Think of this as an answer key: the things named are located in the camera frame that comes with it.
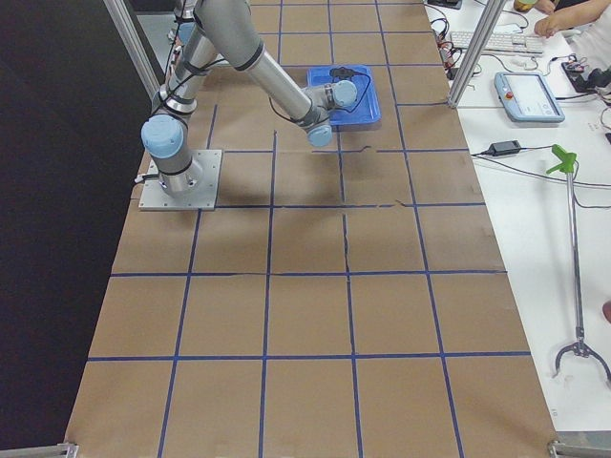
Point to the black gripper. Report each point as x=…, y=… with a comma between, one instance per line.
x=340, y=72

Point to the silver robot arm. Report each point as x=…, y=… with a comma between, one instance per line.
x=220, y=35

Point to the blue plastic tray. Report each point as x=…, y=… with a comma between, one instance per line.
x=363, y=102

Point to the person hand at keyboard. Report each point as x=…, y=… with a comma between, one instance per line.
x=548, y=26

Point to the white computer keyboard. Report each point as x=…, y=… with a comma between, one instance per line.
x=511, y=43

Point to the black power adapter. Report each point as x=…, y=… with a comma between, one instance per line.
x=504, y=148

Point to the grey teach pendant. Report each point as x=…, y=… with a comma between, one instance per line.
x=527, y=98

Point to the aluminium frame post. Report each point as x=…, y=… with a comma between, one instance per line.
x=134, y=41
x=482, y=33

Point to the aluminium frame post left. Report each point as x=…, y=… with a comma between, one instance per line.
x=134, y=41

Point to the grey metal base plate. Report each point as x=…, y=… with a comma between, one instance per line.
x=196, y=188

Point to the green handled reacher grabber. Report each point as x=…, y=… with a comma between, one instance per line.
x=567, y=165

